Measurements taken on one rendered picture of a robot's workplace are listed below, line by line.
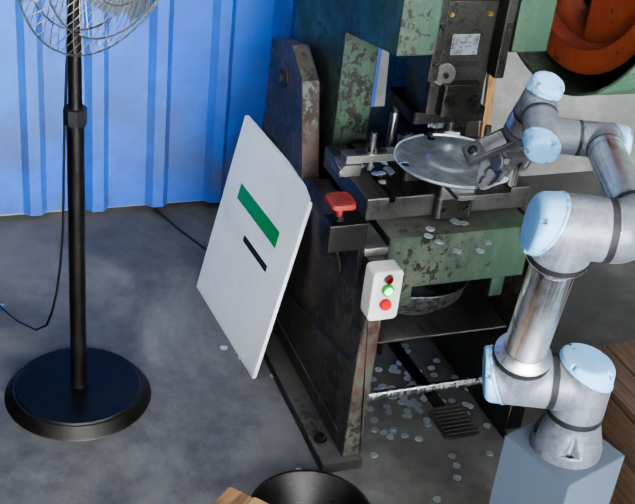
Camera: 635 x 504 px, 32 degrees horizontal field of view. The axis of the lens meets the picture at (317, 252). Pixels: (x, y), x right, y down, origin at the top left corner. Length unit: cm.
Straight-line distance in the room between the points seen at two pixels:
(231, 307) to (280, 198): 42
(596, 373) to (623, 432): 55
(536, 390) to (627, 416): 55
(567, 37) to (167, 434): 146
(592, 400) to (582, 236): 45
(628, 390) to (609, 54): 81
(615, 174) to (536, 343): 35
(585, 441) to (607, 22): 104
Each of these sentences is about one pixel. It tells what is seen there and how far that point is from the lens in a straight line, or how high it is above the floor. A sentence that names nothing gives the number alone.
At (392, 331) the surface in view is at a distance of 286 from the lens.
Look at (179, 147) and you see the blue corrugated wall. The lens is 386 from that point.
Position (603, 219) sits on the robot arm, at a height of 107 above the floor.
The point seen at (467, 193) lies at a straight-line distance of 255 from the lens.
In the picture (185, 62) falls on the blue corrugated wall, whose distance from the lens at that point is 373.
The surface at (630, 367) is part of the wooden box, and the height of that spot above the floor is 35.
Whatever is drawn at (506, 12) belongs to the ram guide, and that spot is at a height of 115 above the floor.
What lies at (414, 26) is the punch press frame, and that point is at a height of 113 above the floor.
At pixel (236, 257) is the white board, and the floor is 22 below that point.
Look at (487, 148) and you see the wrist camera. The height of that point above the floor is 92.
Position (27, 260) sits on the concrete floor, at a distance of 365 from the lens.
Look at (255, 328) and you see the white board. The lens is 313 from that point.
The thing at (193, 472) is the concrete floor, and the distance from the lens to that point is 284.
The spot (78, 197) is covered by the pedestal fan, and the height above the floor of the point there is 62.
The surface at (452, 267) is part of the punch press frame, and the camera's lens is 272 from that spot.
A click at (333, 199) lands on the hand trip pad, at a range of 248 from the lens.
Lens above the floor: 192
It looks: 31 degrees down
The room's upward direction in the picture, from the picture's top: 7 degrees clockwise
